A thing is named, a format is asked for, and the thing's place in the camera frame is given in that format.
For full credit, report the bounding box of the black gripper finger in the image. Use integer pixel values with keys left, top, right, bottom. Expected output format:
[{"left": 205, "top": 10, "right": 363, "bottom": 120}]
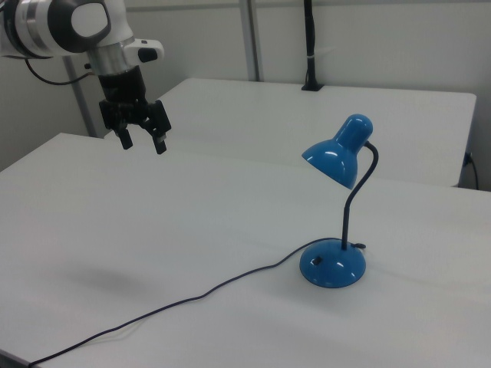
[
  {"left": 98, "top": 99, "right": 134, "bottom": 151},
  {"left": 138, "top": 99, "right": 173, "bottom": 156}
]

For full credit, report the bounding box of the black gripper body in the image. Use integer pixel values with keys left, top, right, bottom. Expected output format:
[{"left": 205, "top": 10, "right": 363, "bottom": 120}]
[{"left": 97, "top": 67, "right": 149, "bottom": 130}]

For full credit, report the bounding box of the blue gooseneck desk lamp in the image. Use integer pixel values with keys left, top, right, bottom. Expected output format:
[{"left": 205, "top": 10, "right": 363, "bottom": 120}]
[{"left": 298, "top": 113, "right": 381, "bottom": 288}]

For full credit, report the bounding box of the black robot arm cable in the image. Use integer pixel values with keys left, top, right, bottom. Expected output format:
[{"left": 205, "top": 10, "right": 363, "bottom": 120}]
[{"left": 23, "top": 56, "right": 95, "bottom": 86}]

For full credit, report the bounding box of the black lamp power cord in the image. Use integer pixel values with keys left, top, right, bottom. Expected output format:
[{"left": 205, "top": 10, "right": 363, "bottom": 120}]
[{"left": 29, "top": 237, "right": 367, "bottom": 366}]

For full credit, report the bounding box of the black clamped camera pole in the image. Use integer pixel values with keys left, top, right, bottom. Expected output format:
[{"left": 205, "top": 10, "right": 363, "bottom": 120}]
[{"left": 301, "top": 0, "right": 325, "bottom": 92}]

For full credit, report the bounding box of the black wall cable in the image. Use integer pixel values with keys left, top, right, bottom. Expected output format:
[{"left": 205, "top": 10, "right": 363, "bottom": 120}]
[{"left": 466, "top": 152, "right": 480, "bottom": 189}]

